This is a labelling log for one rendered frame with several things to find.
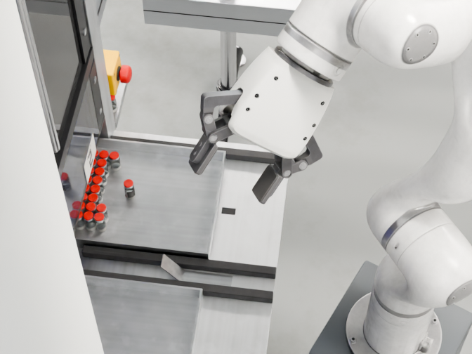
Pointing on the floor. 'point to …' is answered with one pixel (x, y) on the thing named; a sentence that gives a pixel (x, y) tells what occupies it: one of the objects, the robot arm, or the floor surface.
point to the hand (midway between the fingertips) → (230, 177)
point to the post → (100, 67)
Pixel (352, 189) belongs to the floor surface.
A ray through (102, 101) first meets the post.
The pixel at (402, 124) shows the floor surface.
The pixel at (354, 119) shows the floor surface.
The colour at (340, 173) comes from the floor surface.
